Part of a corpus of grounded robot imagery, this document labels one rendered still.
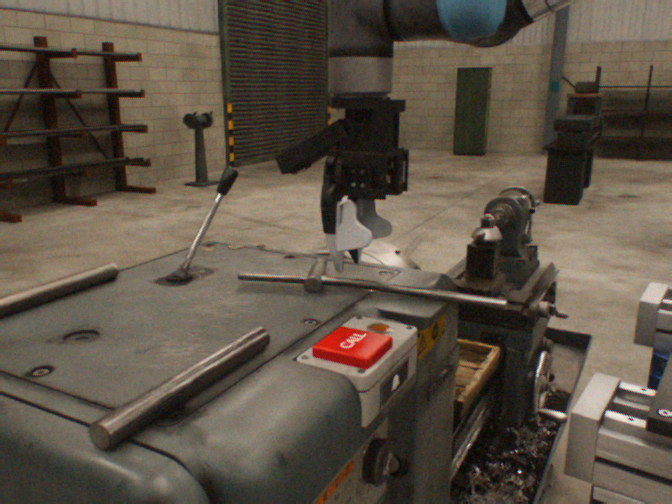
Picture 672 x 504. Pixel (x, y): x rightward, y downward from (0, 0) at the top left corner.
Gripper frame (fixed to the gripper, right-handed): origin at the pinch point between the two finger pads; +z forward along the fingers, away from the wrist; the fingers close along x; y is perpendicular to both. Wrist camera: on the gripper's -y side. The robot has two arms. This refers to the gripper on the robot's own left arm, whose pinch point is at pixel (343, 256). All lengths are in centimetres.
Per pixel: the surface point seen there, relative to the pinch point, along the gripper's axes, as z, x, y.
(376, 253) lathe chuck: 6.5, 25.1, -6.7
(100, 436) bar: 2.7, -41.2, 2.3
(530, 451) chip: 74, 86, 13
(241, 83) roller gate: -28, 909, -700
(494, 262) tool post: 23, 86, -1
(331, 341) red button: 2.7, -19.1, 8.7
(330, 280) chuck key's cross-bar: 2.6, -2.5, -0.5
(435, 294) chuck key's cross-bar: 3.0, -0.1, 12.6
